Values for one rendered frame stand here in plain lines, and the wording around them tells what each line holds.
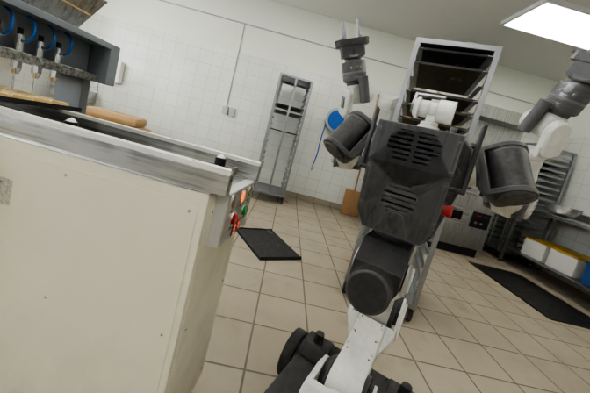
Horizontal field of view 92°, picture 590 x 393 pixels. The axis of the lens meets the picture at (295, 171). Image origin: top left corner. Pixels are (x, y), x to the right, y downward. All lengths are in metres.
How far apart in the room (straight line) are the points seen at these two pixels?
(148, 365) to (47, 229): 0.40
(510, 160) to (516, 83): 5.29
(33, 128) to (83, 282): 0.38
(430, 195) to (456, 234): 3.91
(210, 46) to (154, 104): 1.31
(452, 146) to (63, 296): 0.99
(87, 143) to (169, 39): 4.65
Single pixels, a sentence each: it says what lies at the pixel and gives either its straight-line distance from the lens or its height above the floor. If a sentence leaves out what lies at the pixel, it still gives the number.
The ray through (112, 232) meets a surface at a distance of 0.80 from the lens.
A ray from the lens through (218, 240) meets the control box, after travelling 0.73.
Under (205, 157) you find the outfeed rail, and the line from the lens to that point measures 0.98.
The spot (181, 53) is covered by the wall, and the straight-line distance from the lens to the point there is 5.28.
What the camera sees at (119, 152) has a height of 0.87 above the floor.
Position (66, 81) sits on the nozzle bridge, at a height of 0.99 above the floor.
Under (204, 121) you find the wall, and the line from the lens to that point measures 5.02.
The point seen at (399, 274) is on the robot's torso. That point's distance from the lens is 0.81.
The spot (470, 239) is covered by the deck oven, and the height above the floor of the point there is 0.26.
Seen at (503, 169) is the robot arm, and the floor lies 1.06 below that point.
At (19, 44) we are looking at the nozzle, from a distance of 1.24.
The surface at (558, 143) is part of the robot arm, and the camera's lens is 1.09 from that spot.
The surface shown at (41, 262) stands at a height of 0.56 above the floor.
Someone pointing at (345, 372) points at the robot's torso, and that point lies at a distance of 1.09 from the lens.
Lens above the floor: 1.01
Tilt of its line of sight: 7 degrees down
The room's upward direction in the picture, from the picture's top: 15 degrees clockwise
